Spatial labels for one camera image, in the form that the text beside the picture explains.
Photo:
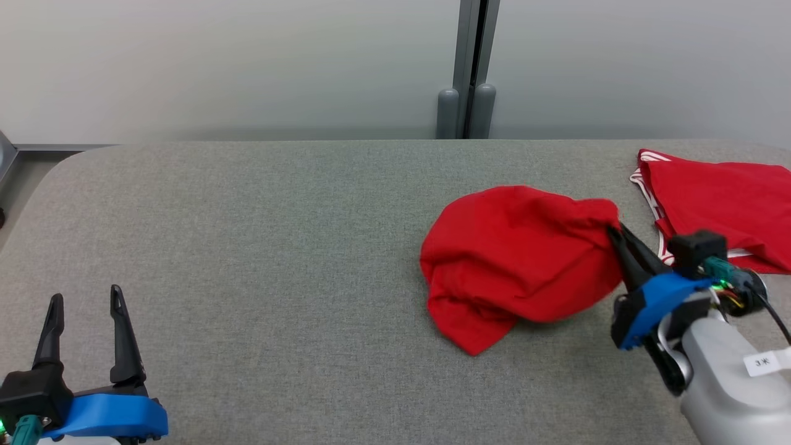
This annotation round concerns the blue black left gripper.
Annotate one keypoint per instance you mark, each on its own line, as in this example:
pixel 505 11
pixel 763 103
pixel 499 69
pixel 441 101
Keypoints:
pixel 117 417

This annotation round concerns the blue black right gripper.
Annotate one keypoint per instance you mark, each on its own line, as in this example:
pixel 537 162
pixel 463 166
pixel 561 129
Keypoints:
pixel 655 303

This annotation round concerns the red Bulls basketball jersey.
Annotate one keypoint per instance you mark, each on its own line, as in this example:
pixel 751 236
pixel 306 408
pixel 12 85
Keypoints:
pixel 723 210

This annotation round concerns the red shorts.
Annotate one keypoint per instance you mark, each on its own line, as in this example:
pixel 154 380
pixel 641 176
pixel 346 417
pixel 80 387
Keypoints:
pixel 513 259

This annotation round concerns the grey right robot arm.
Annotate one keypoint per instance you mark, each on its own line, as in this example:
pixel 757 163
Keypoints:
pixel 729 395

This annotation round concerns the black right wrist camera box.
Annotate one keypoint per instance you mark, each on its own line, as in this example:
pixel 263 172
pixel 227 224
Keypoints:
pixel 695 250

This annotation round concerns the teal right camera connector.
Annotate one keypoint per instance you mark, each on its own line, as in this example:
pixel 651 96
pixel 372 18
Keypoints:
pixel 720 270

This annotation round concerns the teal camera connector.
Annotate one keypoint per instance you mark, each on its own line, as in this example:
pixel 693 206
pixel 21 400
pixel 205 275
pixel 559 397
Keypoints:
pixel 26 431
pixel 720 270

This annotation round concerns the teal left camera connector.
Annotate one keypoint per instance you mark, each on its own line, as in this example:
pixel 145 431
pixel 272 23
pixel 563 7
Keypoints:
pixel 26 431

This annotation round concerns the grey metal baseboard rail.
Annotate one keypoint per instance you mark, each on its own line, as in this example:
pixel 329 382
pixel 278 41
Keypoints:
pixel 7 154

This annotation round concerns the grey cylindrical post cap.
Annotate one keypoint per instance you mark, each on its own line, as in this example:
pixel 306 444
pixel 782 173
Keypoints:
pixel 448 114
pixel 483 111

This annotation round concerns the grey metal partition post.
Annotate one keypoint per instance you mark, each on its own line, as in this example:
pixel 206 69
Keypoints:
pixel 473 43

